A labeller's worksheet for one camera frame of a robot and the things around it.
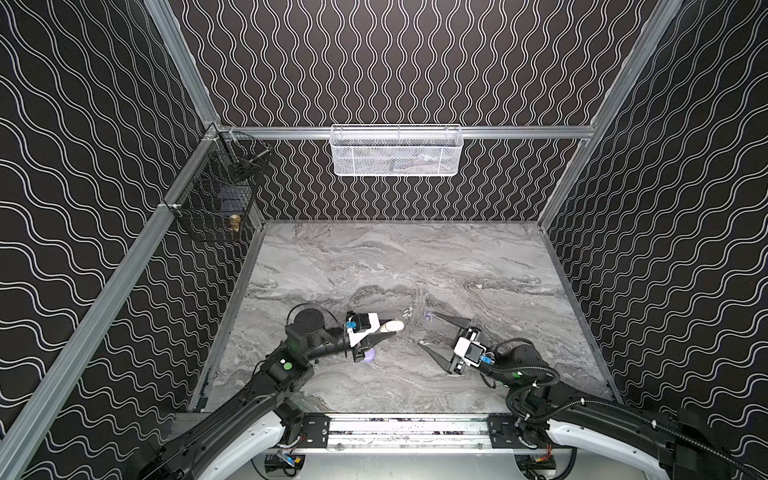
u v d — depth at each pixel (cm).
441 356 65
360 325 55
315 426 75
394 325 66
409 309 95
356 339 60
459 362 60
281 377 55
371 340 62
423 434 76
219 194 92
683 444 44
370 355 86
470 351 53
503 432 74
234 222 83
